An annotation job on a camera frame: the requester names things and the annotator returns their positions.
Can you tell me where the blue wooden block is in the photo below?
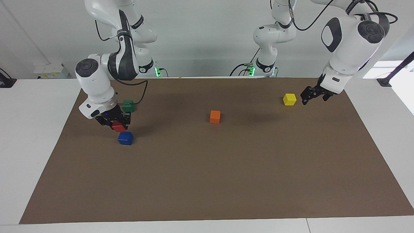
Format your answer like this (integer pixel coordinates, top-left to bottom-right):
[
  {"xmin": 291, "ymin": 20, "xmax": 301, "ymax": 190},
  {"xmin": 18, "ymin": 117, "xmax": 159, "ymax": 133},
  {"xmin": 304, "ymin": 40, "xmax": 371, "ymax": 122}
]
[{"xmin": 117, "ymin": 131, "xmax": 134, "ymax": 146}]

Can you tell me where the black angled stand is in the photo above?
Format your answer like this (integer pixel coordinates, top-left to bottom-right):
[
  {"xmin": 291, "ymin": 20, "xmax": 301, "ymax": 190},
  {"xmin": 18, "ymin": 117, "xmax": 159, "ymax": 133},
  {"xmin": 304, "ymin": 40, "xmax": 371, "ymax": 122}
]
[{"xmin": 376, "ymin": 51, "xmax": 414, "ymax": 87}]

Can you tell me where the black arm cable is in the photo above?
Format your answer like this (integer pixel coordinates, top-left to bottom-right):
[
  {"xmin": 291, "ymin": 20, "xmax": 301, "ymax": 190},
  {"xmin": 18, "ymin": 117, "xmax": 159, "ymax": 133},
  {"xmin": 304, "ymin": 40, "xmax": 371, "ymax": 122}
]
[
  {"xmin": 95, "ymin": 19, "xmax": 149, "ymax": 106},
  {"xmin": 288, "ymin": 0, "xmax": 398, "ymax": 32}
]

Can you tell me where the black table clamp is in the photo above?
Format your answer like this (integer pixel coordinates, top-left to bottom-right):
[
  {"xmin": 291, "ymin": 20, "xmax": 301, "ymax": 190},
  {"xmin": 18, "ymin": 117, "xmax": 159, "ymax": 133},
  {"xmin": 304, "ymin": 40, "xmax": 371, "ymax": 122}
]
[{"xmin": 0, "ymin": 67, "xmax": 17, "ymax": 89}]

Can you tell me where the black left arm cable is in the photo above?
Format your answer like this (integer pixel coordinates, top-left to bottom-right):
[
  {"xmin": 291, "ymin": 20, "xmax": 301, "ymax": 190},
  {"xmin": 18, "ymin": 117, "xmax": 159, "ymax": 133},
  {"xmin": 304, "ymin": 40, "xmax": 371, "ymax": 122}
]
[{"xmin": 288, "ymin": 0, "xmax": 398, "ymax": 32}]

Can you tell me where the white wall socket box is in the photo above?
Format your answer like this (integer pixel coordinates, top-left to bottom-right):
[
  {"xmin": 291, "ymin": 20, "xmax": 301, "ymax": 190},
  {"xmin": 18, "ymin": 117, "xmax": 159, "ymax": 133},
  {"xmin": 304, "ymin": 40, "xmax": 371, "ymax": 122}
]
[{"xmin": 34, "ymin": 63, "xmax": 70, "ymax": 79}]

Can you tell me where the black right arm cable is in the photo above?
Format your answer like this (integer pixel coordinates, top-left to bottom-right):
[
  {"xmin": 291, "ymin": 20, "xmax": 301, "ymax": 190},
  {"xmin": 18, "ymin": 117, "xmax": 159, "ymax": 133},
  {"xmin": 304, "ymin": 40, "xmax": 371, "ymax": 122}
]
[{"xmin": 95, "ymin": 19, "xmax": 149, "ymax": 106}]

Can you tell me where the brown table mat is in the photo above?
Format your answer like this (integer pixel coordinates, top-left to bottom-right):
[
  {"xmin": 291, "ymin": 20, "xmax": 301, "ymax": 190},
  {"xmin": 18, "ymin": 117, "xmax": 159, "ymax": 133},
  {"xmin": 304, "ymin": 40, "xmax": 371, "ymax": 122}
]
[{"xmin": 19, "ymin": 77, "xmax": 414, "ymax": 225}]

